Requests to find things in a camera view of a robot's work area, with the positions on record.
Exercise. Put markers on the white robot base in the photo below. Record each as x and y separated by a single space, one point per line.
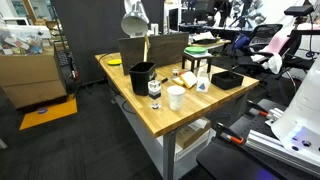
305 113

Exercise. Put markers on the clear and black pepper grinder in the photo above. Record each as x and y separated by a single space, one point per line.
154 92

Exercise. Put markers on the white paper cup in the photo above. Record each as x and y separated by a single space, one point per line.
175 98

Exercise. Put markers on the toy bread slice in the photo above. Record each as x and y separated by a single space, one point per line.
189 79
177 81

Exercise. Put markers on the black plastic bin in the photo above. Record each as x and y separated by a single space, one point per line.
141 80

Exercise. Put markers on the red toy tomato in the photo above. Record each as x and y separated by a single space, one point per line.
182 72

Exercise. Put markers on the brown cardboard box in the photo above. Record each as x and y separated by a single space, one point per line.
166 48
193 134

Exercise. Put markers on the white carton with blue triangle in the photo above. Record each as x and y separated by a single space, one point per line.
202 83

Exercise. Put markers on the small black stool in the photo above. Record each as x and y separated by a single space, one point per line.
197 58

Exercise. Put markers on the yellow disc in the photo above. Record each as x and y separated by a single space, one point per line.
114 62

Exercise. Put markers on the green plate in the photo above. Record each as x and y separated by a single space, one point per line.
196 50

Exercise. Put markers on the black rectangular tray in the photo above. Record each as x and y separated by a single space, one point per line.
227 80

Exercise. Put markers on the white flat box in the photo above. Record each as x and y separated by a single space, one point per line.
196 148

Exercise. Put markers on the wooden background desk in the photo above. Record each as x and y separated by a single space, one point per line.
213 42

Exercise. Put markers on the computer monitor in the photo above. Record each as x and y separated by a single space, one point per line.
173 19

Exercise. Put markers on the black partition panel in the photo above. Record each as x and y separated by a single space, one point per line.
93 33

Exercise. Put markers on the blue bag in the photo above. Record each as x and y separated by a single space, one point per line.
240 41

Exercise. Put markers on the black perforated platform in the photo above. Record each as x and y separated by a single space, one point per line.
230 161

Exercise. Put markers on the orange floor mat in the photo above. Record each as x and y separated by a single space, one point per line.
50 113

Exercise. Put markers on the black mesh office chair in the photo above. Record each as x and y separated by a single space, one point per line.
263 35

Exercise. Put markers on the white crumpled cloth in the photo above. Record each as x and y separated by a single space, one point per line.
274 62

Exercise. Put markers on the blue tape roll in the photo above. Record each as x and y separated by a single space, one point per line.
42 110

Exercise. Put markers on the pink cloth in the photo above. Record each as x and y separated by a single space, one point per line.
278 44

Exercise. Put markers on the large cardboard boxes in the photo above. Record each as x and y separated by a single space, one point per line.
30 78

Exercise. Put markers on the clear plastic storage bin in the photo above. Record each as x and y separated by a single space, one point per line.
20 41

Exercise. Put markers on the grey metal table frame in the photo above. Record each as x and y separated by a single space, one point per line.
168 153

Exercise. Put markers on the aluminium extrusion rail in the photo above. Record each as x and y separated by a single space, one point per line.
266 141

